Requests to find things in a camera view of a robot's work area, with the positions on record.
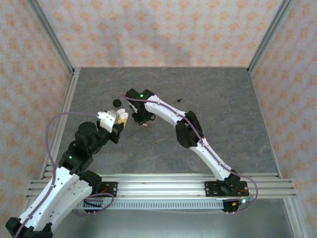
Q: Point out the white earbud charging case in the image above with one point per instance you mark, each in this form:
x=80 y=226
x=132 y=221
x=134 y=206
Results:
x=123 y=113

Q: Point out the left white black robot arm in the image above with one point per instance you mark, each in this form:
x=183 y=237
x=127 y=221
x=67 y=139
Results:
x=62 y=193

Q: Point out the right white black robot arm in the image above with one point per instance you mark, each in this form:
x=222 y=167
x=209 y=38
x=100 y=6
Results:
x=210 y=153

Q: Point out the grey metal panel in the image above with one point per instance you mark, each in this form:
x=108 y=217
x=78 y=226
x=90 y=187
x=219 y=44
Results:
x=158 y=225

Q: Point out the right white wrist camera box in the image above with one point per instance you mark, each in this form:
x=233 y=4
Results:
x=133 y=108

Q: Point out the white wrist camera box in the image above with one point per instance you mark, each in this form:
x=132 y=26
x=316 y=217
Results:
x=133 y=108
x=107 y=121

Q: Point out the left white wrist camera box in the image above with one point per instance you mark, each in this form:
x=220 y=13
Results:
x=107 y=121

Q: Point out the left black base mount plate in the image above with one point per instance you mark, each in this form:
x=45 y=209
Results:
x=111 y=189

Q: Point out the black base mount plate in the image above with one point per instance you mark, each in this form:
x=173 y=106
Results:
x=210 y=188
x=111 y=189

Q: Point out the aluminium side rail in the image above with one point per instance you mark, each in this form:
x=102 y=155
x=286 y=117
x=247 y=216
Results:
x=71 y=86

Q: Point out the long aluminium base rail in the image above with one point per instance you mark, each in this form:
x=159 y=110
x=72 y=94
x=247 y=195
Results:
x=161 y=188

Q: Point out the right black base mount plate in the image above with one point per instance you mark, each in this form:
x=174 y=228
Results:
x=210 y=188

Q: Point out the short aluminium frame post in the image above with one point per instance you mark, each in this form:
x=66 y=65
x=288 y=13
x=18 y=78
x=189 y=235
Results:
x=294 y=218

